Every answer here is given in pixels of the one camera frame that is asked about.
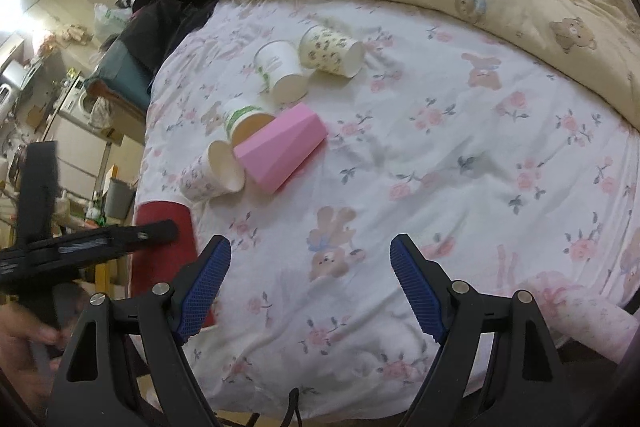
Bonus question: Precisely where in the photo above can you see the green striped paper cup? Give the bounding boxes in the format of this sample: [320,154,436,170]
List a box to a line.
[222,98,274,146]

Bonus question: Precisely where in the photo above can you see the grey plastic bin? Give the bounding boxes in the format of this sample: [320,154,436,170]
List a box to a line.
[104,178,136,220]

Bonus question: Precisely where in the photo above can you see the cream floral paper cup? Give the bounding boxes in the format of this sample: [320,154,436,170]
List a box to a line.
[298,25,366,79]

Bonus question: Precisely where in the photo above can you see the white cup green leaves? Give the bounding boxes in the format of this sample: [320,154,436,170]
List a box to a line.
[254,40,308,104]

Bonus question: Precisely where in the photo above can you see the red paper cup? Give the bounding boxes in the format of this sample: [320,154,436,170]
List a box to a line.
[128,200,198,297]

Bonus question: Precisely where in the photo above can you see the teal storage box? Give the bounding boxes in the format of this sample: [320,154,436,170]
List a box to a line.
[84,39,152,114]

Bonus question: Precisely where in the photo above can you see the white cabinet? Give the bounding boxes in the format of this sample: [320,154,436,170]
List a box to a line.
[43,114,111,199]

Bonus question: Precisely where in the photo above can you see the black clothing pile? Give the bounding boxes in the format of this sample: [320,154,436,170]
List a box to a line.
[118,0,218,75]

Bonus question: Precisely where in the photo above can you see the pink faceted cup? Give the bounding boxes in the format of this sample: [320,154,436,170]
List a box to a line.
[233,103,328,194]

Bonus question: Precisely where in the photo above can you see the white floral paper cup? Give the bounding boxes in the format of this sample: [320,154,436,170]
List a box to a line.
[179,140,245,202]

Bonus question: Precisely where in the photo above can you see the left hand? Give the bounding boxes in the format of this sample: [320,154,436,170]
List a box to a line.
[1,296,88,419]

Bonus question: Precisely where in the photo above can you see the white floral bed sheet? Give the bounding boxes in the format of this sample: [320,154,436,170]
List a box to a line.
[138,0,639,421]

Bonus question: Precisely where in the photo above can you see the white washing machine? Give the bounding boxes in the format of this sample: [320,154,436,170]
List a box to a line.
[58,74,96,130]

